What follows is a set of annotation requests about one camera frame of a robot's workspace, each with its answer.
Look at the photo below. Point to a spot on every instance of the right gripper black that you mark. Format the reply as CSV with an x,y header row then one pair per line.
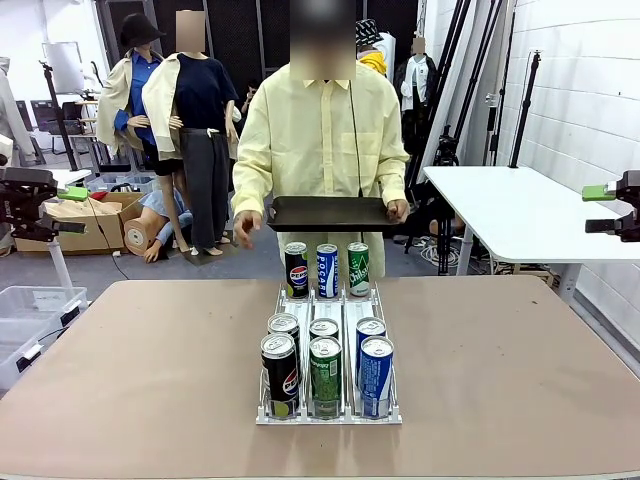
x,y
631,192

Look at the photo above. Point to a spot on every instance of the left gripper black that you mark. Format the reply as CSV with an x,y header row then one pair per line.
x,y
20,197

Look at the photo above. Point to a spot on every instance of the black serving tray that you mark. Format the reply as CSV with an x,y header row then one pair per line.
x,y
325,212

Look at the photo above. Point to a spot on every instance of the black Pepsi can lime base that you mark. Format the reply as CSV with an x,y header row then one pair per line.
x,y
280,380

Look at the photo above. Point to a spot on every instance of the green soda can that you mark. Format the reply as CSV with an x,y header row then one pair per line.
x,y
325,375
324,328

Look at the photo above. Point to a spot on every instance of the person's left forearm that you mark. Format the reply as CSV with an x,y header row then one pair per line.
x,y
395,180

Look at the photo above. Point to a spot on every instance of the person's right forearm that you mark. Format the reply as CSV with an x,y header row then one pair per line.
x,y
247,192

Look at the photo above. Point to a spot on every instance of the background person with phone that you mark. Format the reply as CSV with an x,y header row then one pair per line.
x,y
250,95

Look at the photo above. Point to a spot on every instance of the person in yellow shirt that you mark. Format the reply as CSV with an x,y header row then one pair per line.
x,y
310,140

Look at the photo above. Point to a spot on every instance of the person's right hand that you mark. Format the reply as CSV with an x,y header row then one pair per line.
x,y
247,227

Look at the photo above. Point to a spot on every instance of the person's left hand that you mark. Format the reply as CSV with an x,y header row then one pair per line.
x,y
398,210

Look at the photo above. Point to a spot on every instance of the brown cardboard box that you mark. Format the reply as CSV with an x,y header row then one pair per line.
x,y
100,230

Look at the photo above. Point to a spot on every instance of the large white table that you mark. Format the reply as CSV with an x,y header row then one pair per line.
x,y
525,215

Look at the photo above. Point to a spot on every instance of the lying mannequin blue shirt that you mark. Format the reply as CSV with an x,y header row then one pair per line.
x,y
160,205

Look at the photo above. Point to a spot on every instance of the black tripod stand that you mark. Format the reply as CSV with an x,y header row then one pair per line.
x,y
57,115

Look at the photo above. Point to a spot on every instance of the clear plastic storage bin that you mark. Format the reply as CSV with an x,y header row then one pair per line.
x,y
30,300
15,360

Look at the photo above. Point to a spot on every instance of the grey hanging coat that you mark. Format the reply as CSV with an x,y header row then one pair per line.
x,y
10,115

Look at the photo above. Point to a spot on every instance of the black stand on table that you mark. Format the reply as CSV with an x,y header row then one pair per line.
x,y
525,110

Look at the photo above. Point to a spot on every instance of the white board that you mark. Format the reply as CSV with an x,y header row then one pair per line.
x,y
62,67

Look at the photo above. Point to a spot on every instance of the mannequin with black hat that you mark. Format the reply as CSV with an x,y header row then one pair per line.
x,y
132,75

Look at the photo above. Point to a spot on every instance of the mannequin navy top grey trousers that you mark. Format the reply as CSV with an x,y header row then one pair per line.
x,y
200,100

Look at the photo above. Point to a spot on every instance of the leaning black poles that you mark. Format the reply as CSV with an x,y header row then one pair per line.
x,y
462,65

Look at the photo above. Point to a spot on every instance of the mannequin white shirt black jacket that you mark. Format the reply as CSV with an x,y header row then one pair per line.
x,y
417,75

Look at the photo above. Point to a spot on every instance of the black Pepsi display can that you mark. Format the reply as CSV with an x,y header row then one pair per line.
x,y
297,272

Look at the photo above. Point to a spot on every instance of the black Pepsi can vertical print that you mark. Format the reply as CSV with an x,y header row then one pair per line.
x,y
283,324

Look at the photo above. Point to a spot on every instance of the green Chilsung display can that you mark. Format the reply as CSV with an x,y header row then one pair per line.
x,y
358,272

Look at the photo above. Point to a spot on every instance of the blue Pocari display can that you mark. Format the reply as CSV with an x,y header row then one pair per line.
x,y
327,272

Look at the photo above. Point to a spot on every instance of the mannequin yellow hoodie bucket hat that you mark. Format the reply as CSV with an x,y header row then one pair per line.
x,y
375,62

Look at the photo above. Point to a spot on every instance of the white can dispenser rack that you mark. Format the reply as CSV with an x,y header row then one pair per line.
x,y
350,421

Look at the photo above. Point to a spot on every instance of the black camera tripod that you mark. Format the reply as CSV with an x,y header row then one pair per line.
x,y
445,150

